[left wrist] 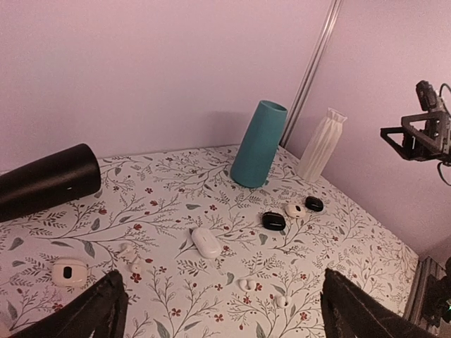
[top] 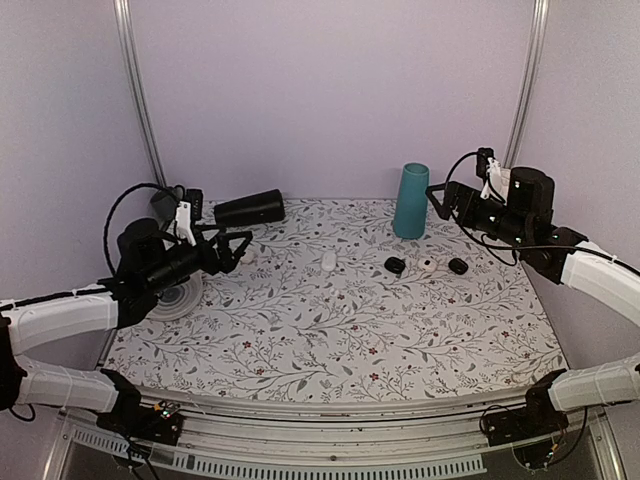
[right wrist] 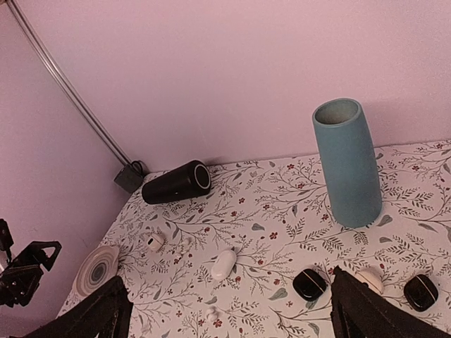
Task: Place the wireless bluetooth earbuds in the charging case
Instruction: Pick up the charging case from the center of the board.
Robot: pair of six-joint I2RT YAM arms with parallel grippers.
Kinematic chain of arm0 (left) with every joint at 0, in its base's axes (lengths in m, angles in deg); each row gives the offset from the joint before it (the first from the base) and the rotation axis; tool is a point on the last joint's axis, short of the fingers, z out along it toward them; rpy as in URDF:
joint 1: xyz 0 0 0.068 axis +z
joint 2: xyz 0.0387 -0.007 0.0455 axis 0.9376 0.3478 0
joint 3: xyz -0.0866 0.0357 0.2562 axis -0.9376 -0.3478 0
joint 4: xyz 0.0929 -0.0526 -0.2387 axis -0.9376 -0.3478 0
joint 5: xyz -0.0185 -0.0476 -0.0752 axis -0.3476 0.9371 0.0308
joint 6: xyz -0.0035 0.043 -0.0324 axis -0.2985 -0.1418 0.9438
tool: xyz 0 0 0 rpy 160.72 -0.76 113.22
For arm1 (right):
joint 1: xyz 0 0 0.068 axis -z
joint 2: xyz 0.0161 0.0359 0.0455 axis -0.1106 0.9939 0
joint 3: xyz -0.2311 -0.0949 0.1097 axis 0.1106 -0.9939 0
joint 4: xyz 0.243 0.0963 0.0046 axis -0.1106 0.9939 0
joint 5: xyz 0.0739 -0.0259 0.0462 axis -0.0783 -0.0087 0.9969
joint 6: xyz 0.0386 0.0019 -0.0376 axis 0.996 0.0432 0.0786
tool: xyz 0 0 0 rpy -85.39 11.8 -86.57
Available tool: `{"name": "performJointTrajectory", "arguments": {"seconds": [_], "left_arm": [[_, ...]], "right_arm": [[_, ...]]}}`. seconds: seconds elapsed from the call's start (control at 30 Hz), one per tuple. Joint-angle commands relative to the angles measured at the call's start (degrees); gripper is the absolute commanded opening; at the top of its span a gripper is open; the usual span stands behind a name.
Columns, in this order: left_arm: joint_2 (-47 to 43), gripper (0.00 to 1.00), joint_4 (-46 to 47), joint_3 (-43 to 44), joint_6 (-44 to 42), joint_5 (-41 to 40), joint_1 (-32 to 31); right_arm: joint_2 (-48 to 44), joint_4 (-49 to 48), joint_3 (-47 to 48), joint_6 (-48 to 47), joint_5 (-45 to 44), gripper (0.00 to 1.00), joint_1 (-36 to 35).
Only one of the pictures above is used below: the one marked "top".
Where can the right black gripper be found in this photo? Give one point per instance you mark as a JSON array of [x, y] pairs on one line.
[[459, 192]]

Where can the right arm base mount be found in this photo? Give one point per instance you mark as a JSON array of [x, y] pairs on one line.
[[503, 425]]

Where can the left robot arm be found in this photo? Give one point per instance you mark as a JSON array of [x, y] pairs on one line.
[[151, 261]]

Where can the right aluminium frame post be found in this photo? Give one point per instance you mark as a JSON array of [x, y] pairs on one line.
[[533, 56]]

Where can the front aluminium rail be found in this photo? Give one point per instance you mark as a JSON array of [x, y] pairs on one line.
[[420, 439]]

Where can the left aluminium frame post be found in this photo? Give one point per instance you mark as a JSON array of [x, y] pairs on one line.
[[124, 24]]

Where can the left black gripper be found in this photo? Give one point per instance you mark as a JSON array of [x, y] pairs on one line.
[[226, 262]]

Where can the teal plastic cup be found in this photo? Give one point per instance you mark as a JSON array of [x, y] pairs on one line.
[[410, 215]]

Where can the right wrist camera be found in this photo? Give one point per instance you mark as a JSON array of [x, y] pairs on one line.
[[496, 179]]

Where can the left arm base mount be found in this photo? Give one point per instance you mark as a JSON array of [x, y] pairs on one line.
[[161, 423]]

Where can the cream earbud charging case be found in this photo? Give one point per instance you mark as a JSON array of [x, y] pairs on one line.
[[248, 257]]

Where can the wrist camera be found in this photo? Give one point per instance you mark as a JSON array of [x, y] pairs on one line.
[[496, 179], [188, 212]]

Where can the grey mug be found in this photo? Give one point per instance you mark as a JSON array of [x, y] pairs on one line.
[[164, 204]]

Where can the aluminium frame post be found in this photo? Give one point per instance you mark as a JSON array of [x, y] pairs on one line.
[[124, 24], [533, 56]]

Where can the white and black earbud case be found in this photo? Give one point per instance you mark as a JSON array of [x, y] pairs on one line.
[[428, 265]]

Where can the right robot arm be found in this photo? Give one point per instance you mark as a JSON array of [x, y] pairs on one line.
[[520, 220]]

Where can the white spiral plate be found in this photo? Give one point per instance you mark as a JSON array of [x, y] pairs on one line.
[[178, 301]]

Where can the white oval charging case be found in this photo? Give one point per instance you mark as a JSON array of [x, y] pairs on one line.
[[329, 261]]

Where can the black oval case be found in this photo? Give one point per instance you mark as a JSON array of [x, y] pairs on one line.
[[458, 266]]

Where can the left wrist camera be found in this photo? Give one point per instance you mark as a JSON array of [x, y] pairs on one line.
[[188, 212]]

